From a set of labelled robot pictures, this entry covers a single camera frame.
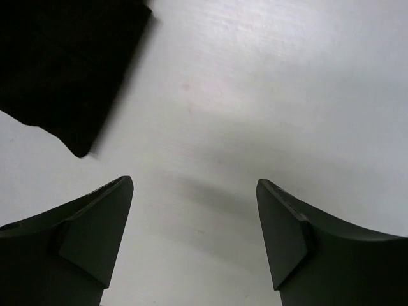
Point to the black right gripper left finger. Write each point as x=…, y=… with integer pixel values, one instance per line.
x=66, y=255

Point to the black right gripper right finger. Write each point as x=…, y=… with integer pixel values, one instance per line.
x=316, y=258

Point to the black skirt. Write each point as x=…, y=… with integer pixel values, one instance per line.
x=63, y=63

